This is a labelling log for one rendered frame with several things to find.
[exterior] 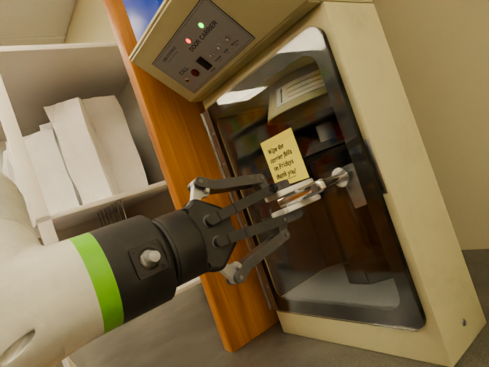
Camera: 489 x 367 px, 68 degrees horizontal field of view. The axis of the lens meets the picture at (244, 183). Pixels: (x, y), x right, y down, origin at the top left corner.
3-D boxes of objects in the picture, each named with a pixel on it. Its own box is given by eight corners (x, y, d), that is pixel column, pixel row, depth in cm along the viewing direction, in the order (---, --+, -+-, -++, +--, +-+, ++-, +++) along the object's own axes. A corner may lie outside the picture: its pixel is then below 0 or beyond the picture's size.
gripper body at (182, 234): (187, 291, 34) (260, 253, 39) (153, 208, 35) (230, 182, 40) (161, 296, 40) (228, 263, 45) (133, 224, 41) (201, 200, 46)
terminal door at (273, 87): (276, 309, 69) (206, 110, 69) (431, 330, 44) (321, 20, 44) (273, 311, 68) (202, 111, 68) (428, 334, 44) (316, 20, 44)
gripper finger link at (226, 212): (196, 235, 42) (191, 224, 43) (263, 198, 49) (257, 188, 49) (211, 228, 39) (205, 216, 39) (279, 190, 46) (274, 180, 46)
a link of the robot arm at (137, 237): (76, 243, 39) (108, 325, 38) (97, 218, 29) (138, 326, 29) (130, 224, 42) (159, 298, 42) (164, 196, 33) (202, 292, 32)
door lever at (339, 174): (305, 202, 54) (298, 186, 54) (353, 183, 46) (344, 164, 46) (279, 213, 51) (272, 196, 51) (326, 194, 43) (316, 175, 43)
